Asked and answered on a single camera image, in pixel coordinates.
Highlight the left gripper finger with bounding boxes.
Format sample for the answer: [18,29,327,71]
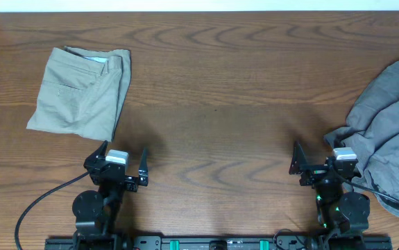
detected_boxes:
[138,149,148,186]
[85,140,108,166]

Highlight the grey shorts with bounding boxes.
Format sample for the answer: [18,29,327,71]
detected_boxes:
[324,61,399,217]

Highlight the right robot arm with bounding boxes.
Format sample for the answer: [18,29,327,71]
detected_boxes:
[289,142,370,250]

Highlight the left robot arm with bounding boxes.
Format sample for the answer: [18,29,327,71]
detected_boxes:
[72,141,148,249]

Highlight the folded khaki shorts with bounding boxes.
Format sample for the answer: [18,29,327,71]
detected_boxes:
[26,47,131,142]

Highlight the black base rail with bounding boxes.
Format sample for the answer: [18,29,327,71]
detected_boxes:
[44,234,393,250]

